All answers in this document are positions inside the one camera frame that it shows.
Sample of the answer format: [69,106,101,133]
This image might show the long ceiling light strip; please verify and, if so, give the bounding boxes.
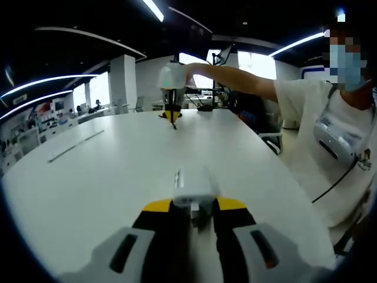
[269,30,327,57]
[0,74,98,100]
[141,0,165,23]

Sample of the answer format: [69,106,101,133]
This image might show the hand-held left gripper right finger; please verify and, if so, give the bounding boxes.
[212,196,336,283]

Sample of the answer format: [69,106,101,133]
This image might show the white charger adapter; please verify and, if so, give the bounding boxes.
[172,165,219,229]

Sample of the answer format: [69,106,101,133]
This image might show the thin black device cable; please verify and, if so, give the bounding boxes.
[311,158,359,205]

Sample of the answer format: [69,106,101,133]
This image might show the black Type-C cable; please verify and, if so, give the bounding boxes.
[170,104,214,131]

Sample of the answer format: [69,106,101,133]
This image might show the person's white shirt torso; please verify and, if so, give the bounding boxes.
[273,77,377,247]

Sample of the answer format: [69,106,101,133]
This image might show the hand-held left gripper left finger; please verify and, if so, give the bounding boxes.
[57,198,195,283]

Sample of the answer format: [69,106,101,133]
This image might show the white chest device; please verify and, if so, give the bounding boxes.
[313,116,359,166]

